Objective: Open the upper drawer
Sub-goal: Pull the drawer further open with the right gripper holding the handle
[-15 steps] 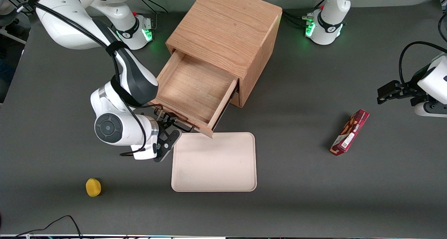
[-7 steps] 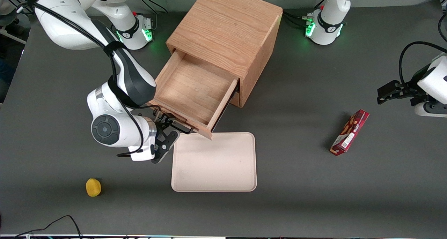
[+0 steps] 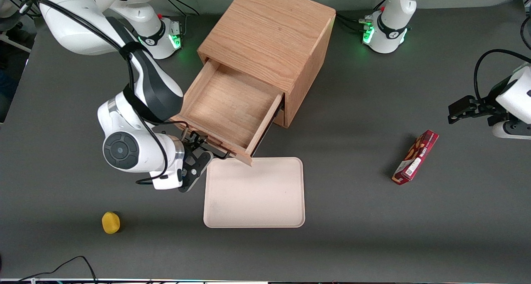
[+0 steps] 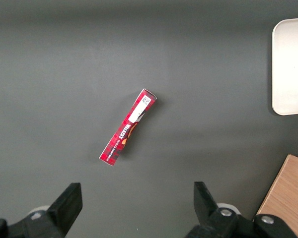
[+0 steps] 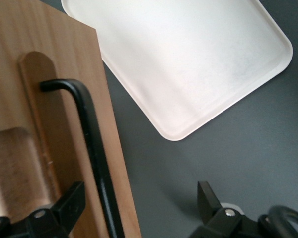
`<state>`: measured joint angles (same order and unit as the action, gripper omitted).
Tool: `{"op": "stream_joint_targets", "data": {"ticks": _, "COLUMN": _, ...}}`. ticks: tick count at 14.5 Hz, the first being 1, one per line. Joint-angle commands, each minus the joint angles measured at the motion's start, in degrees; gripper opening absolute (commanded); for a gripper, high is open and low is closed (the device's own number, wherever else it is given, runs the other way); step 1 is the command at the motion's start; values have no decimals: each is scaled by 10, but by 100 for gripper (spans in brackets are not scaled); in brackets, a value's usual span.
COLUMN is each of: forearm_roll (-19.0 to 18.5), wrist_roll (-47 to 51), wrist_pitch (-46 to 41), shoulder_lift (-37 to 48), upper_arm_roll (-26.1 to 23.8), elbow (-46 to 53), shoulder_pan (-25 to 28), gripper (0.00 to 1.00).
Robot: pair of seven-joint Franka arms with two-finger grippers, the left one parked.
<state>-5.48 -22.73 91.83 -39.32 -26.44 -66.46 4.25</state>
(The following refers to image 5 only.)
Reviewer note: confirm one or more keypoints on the white rounded plastic tray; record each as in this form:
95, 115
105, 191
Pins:
188, 62

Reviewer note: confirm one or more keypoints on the wooden drawer front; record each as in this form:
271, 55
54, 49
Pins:
64, 62

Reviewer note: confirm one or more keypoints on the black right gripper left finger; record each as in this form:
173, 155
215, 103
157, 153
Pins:
67, 207

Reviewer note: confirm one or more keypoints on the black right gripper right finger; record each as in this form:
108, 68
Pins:
211, 210

